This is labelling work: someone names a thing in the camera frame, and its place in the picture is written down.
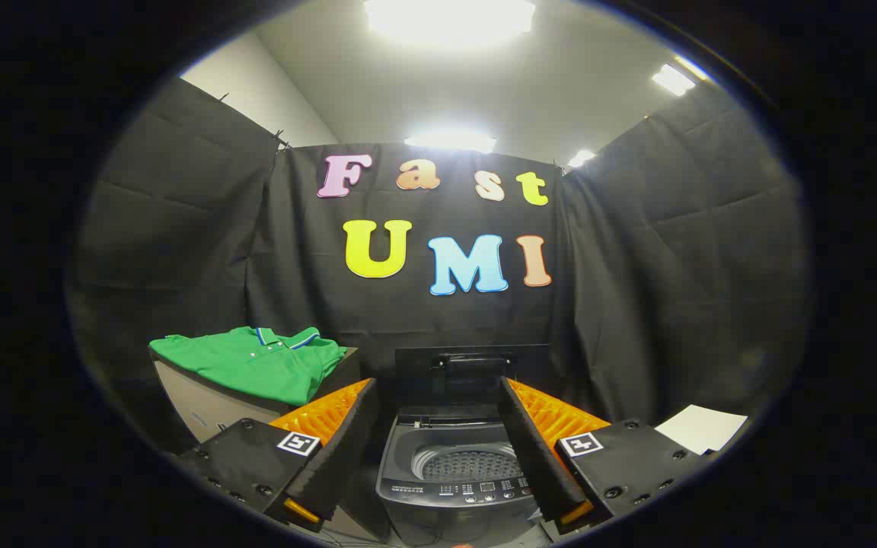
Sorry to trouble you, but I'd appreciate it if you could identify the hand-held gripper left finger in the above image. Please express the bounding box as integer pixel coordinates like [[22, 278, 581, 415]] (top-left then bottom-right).
[[180, 378, 380, 534]]

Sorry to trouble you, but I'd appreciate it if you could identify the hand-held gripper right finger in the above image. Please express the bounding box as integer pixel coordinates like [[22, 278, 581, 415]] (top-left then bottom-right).
[[498, 376, 713, 535]]

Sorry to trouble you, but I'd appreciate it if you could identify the dark grey washing machine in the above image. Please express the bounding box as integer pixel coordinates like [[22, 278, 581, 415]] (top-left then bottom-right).
[[375, 344, 553, 548]]

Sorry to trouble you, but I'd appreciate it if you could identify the green polo shirt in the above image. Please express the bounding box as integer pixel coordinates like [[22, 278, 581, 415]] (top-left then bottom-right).
[[149, 327, 348, 406]]

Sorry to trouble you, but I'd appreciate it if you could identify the grey cabinet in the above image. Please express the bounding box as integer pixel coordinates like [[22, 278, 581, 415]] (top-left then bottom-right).
[[151, 346, 359, 446]]

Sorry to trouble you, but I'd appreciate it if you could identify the white paper sheet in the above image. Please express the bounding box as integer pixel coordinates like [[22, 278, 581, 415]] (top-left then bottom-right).
[[654, 404, 748, 455]]

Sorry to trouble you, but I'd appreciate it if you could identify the black backdrop cloth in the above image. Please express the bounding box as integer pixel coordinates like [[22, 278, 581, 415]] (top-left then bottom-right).
[[65, 76, 812, 457]]

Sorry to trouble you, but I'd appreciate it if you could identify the large ceiling light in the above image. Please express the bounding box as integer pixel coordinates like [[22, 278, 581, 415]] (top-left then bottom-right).
[[364, 0, 537, 43]]

